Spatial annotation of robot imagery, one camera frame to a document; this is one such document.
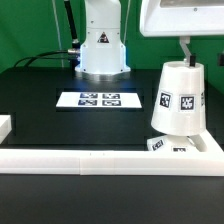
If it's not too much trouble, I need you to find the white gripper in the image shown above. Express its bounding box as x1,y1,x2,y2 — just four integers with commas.
140,0,224,67

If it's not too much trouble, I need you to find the white lamp shade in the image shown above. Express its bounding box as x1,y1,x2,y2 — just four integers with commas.
151,61,206,136

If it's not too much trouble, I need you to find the white lamp base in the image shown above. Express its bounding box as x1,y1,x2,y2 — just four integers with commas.
147,135,198,153

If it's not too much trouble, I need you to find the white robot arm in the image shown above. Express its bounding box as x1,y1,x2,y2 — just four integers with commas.
75,0,224,81

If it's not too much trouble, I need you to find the white marker sheet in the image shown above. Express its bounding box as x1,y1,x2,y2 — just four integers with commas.
56,92,141,109

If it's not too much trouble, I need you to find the white foam wall frame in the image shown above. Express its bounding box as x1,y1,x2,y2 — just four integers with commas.
0,114,224,177

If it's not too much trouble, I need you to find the black hose behind robot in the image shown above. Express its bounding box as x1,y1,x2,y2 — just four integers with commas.
63,0,80,48

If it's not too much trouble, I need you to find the black cable with connector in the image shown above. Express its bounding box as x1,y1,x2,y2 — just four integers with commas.
13,48,82,68

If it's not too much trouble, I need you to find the thin grey cable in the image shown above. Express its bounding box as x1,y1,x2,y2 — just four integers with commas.
51,0,64,51

